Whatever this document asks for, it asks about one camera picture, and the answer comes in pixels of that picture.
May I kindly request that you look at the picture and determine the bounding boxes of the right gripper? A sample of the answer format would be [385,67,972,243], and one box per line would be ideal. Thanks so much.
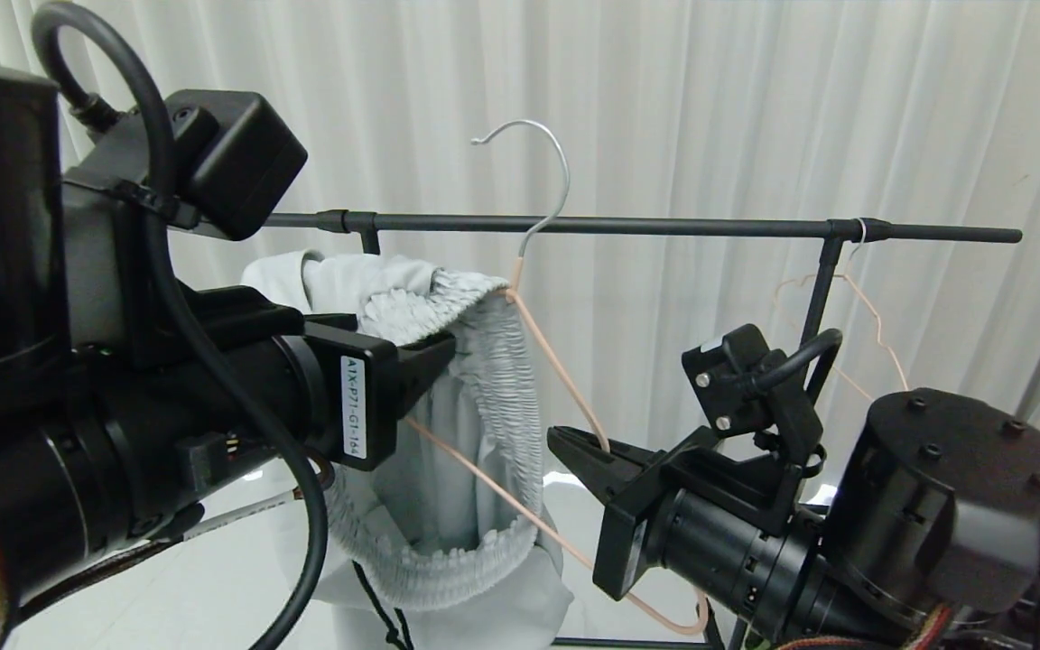
[592,429,835,644]

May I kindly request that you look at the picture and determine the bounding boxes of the black clothes rack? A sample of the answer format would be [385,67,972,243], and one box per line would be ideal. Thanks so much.
[263,210,1023,650]

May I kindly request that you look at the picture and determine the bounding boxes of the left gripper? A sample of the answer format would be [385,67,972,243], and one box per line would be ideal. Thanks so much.
[127,311,459,538]

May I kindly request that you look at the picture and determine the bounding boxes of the black cable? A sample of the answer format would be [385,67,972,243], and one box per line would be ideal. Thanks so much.
[750,328,844,407]
[31,0,330,650]

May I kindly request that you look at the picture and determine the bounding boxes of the white curtain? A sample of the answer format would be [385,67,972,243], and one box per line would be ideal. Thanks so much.
[0,0,1040,479]

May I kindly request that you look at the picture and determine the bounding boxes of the pale grey shorts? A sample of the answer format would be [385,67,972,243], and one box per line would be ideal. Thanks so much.
[240,251,575,650]

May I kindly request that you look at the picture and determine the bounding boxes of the pink clothes hanger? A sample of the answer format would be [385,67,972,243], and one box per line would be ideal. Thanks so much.
[403,119,710,637]
[773,221,911,403]

